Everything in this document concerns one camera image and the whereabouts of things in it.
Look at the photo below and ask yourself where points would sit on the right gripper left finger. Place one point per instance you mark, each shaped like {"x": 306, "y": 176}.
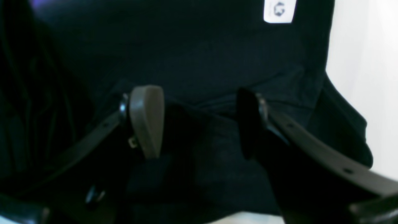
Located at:
{"x": 84, "y": 184}

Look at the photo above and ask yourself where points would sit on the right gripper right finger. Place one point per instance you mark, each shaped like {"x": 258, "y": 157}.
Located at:
{"x": 311, "y": 182}

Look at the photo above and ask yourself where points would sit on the black T-shirt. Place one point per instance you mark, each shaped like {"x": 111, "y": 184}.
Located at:
{"x": 66, "y": 63}

